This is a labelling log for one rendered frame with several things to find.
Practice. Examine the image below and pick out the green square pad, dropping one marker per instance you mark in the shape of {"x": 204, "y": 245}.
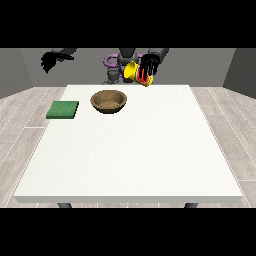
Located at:
{"x": 62, "y": 109}

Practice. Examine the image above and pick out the brown wooden bowl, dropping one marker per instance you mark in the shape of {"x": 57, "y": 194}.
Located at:
{"x": 109, "y": 101}

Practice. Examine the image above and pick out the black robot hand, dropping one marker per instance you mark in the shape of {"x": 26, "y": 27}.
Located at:
{"x": 50, "y": 60}
{"x": 148, "y": 66}

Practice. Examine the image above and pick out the yellow cup with melon print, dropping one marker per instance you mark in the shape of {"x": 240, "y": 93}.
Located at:
{"x": 133, "y": 72}

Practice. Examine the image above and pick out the grey robot trunk purple rings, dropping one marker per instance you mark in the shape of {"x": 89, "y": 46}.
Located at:
{"x": 114, "y": 63}

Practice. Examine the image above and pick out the dark table leg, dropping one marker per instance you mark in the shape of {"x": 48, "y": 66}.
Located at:
{"x": 64, "y": 205}
{"x": 191, "y": 205}

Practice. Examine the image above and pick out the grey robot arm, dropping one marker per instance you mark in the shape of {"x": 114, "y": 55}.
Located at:
{"x": 162, "y": 53}
{"x": 68, "y": 50}

